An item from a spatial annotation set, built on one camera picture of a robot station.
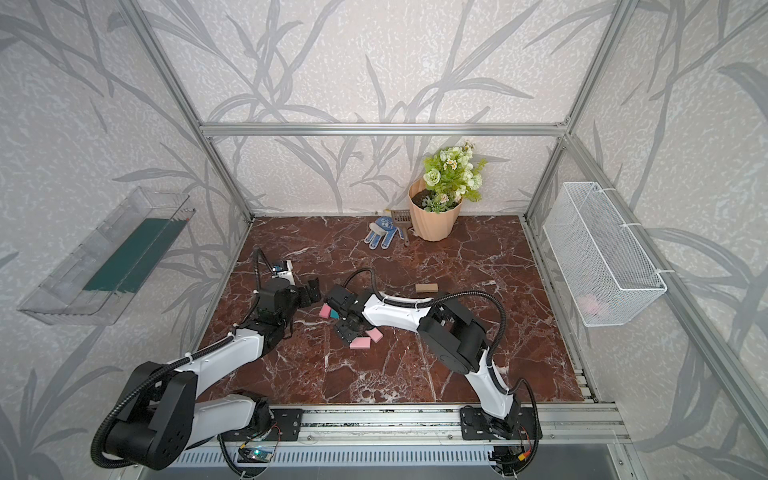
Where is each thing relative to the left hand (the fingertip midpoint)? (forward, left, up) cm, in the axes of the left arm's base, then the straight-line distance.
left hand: (309, 272), depth 90 cm
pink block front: (-19, -16, -8) cm, 26 cm away
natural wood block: (+2, -36, -11) cm, 38 cm away
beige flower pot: (+21, -39, -2) cm, 44 cm away
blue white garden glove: (+27, -21, -11) cm, 36 cm away
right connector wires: (-45, -55, -10) cm, 72 cm away
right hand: (-10, -13, -10) cm, 19 cm away
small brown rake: (+31, -28, -9) cm, 42 cm away
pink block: (-8, -4, -11) cm, 14 cm away
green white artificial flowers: (+29, -44, +14) cm, 55 cm away
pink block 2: (-15, -20, -10) cm, 27 cm away
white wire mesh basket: (-16, -71, +25) cm, 77 cm away
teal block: (-9, -7, -11) cm, 16 cm away
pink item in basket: (-14, -75, +10) cm, 77 cm away
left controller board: (-45, +7, -11) cm, 47 cm away
